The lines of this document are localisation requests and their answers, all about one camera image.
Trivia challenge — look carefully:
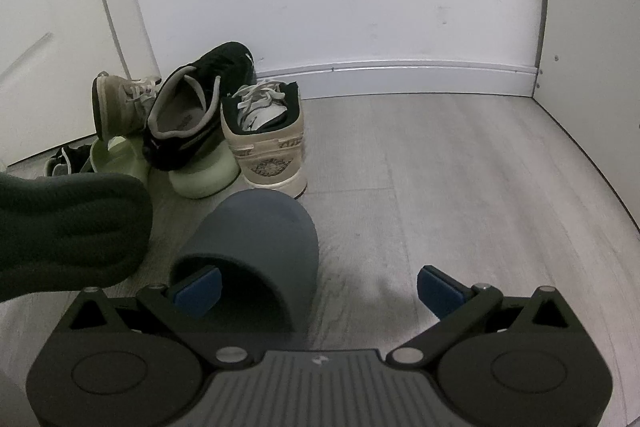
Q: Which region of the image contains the beige jordan sneaker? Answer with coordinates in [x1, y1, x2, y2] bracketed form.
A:
[220, 81, 307, 198]
[91, 72, 162, 142]

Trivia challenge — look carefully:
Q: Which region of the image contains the white cabinet panel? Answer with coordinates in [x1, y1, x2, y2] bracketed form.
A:
[535, 0, 639, 219]

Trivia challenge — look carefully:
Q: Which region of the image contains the white door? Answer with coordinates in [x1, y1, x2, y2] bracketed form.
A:
[1, 0, 124, 166]

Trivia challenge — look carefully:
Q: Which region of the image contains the grey-blue slide sandal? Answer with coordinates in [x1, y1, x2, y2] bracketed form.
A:
[1, 173, 153, 301]
[169, 190, 319, 333]

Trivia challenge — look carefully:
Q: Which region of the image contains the black puma sneaker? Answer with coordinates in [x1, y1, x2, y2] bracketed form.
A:
[143, 41, 256, 171]
[43, 144, 93, 176]

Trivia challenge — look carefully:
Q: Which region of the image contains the light green slide sandal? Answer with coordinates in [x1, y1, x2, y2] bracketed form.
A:
[89, 136, 150, 186]
[168, 141, 240, 199]

